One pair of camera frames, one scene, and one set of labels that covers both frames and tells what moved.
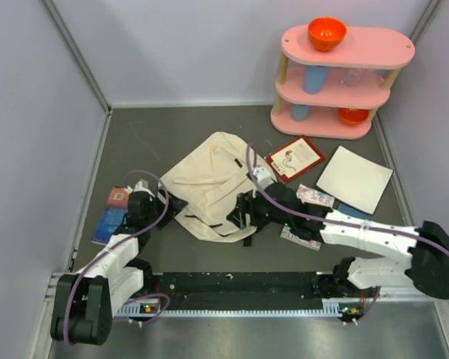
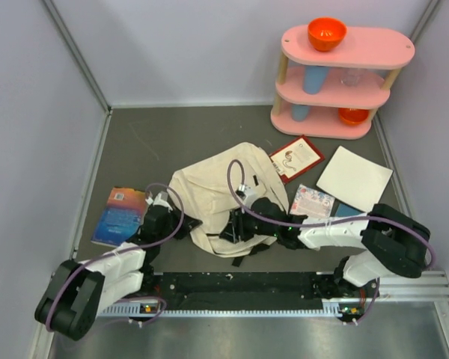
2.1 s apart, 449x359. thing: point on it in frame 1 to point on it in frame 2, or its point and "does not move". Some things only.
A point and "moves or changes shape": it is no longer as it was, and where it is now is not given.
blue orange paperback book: x=111 y=215 does not move
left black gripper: x=176 y=205 to x=190 y=224
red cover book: x=293 y=159 does not move
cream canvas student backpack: x=211 y=179 moves or changes shape
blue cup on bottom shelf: x=300 y=112 does not move
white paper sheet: x=355 y=179 does not move
